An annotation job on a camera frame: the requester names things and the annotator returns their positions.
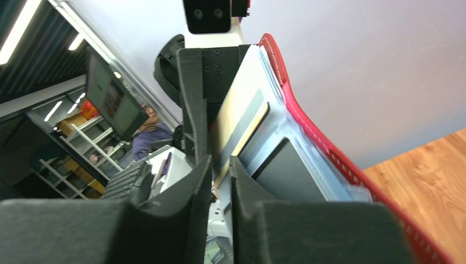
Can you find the gold striped card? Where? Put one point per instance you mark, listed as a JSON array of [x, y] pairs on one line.
[[243, 108]]

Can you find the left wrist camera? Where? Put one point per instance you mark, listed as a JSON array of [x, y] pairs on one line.
[[214, 23]]

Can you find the person in purple shirt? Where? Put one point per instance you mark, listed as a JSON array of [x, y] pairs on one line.
[[150, 131]]

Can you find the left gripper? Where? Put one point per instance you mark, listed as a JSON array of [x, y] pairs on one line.
[[205, 74]]

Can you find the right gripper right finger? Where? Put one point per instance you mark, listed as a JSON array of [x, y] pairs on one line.
[[268, 230]]

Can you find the metal storage shelving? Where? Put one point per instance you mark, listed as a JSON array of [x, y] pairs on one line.
[[84, 155]]

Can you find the red leather card holder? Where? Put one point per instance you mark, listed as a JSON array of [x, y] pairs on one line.
[[425, 248]]

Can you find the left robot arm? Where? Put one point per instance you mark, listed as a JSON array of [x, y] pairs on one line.
[[167, 75]]

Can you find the black computer monitor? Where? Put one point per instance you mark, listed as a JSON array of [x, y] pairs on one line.
[[111, 98]]

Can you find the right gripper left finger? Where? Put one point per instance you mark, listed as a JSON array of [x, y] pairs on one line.
[[170, 228]]

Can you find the black keyboard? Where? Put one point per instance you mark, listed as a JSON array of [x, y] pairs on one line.
[[132, 185]]

